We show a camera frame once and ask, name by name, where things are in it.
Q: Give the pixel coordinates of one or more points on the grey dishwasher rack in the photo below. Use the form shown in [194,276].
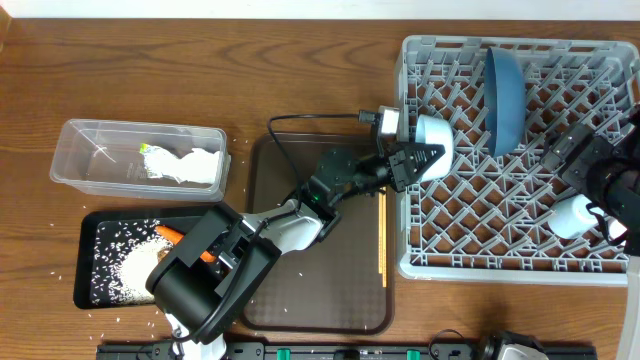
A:
[486,219]

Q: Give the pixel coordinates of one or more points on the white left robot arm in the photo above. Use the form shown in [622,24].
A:
[206,279]

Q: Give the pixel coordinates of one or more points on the black tray bin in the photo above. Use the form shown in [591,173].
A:
[181,219]

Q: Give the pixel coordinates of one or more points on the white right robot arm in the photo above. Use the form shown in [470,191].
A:
[608,175]

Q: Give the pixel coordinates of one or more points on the pink cup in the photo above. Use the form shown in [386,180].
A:
[615,229]

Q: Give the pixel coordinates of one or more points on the wooden chopstick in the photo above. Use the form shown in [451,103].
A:
[384,276]
[380,232]

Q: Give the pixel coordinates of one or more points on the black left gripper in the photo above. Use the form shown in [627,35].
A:
[401,165]

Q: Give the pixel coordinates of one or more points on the wooden chopstick left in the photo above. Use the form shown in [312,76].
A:
[380,232]

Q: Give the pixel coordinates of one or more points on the clear plastic bin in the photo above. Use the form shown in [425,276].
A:
[101,157]

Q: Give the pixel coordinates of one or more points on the black rail at table edge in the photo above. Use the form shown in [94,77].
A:
[259,351]

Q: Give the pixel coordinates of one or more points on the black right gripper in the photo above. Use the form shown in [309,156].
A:
[576,171]

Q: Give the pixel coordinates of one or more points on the orange carrot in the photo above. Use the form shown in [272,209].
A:
[174,237]

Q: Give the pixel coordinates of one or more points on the blue plate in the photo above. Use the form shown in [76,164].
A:
[505,97]

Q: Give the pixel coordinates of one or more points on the wooden chopstick right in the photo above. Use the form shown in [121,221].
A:
[384,276]

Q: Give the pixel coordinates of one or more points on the light blue cup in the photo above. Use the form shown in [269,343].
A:
[570,217]

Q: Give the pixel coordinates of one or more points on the silver foil snack wrapper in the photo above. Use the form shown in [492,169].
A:
[158,162]

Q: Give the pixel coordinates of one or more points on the brown serving tray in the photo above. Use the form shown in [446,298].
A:
[334,286]

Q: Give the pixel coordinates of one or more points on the white napkin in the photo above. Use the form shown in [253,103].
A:
[198,166]

